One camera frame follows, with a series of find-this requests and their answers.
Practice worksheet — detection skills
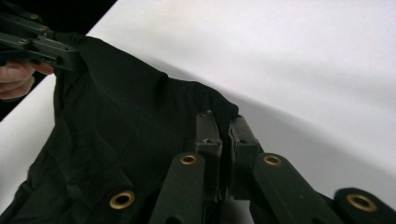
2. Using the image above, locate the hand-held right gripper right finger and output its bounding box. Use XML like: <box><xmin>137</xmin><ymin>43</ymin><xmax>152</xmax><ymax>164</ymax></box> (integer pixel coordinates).
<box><xmin>228</xmin><ymin>115</ymin><xmax>264</xmax><ymax>201</ymax></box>

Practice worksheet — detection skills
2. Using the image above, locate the black long-sleeved shirt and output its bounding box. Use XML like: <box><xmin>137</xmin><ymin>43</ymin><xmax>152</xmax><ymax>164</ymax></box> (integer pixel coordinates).
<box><xmin>0</xmin><ymin>31</ymin><xmax>241</xmax><ymax>224</ymax></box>

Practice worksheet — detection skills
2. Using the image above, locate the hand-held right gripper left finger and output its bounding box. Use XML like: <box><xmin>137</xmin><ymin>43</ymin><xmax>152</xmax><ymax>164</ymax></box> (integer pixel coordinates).
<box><xmin>195</xmin><ymin>110</ymin><xmax>224</xmax><ymax>202</ymax></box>

